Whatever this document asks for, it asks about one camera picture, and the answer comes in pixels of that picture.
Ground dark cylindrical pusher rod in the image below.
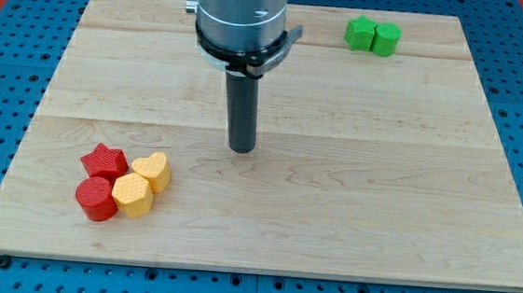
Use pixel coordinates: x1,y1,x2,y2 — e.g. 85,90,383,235
226,74,258,154

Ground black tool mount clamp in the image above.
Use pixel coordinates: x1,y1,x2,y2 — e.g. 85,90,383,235
195,25,304,79

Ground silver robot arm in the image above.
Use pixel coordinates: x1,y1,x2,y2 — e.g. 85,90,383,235
186,0,304,154

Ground green star block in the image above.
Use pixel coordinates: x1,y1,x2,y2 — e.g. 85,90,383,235
344,15,378,52

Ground red star block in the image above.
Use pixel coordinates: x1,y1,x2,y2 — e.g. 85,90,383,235
80,143,129,185

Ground yellow heart block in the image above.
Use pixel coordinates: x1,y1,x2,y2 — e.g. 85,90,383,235
131,151,172,194

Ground green cylinder block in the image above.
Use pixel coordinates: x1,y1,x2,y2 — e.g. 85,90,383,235
371,22,402,57

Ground yellow hexagon block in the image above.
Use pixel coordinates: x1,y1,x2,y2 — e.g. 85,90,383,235
112,173,154,219

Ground wooden board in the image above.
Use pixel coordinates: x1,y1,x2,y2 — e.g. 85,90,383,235
0,0,523,292

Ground red cylinder block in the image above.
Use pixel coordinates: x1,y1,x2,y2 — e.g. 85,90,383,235
76,176,118,222

